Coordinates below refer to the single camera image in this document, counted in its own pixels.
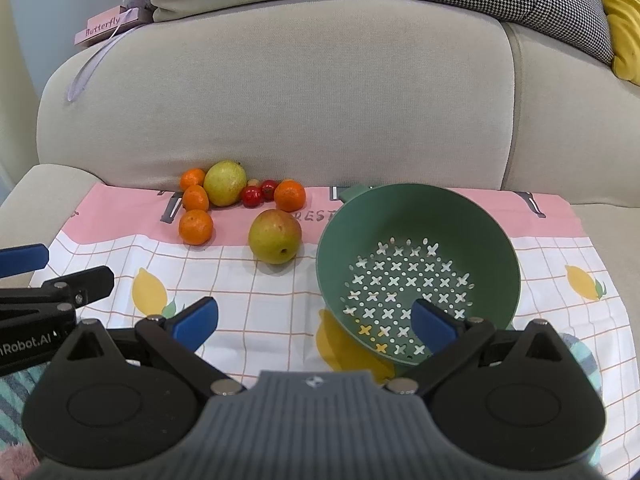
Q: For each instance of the light grey fabric sofa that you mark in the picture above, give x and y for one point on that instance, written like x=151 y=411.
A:
x=338 y=92

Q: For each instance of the pink checkered lemon cloth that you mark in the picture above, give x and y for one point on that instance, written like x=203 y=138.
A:
x=275 y=318

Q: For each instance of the pink butterfly sign box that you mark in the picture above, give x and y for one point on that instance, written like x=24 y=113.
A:
x=107 y=23

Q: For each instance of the teal striped rug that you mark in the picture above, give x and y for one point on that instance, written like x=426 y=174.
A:
x=18 y=460

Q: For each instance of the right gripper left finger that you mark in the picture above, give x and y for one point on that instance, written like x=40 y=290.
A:
x=171 y=343

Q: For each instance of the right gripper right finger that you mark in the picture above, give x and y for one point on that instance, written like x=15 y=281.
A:
x=453 y=344

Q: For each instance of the yellow cushion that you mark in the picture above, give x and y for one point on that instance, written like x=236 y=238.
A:
x=623 y=18

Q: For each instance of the mandarin orange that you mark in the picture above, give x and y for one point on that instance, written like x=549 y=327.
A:
x=195 y=198
x=289 y=195
x=196 y=227
x=194 y=176

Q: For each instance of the lilac ribbon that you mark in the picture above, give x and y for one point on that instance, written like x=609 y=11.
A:
x=81 y=80

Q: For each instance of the yellow-green guava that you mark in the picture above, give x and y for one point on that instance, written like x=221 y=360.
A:
x=224 y=183
x=274 y=237

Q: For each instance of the green perforated colander bowl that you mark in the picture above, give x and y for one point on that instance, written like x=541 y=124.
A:
x=389 y=246

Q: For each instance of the red cherry tomato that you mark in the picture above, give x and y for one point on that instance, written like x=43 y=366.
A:
x=251 y=196
x=267 y=189

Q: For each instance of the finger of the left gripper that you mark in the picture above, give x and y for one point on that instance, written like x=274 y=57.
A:
x=23 y=259
x=77 y=289

